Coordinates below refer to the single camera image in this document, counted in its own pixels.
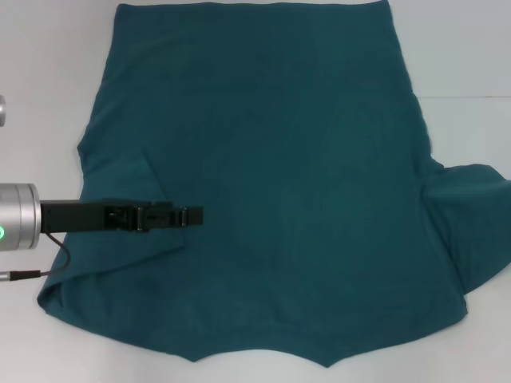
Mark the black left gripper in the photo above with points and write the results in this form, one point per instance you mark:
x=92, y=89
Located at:
x=80, y=217

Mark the teal FREE print t-shirt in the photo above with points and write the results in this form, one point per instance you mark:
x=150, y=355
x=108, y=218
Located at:
x=279, y=159

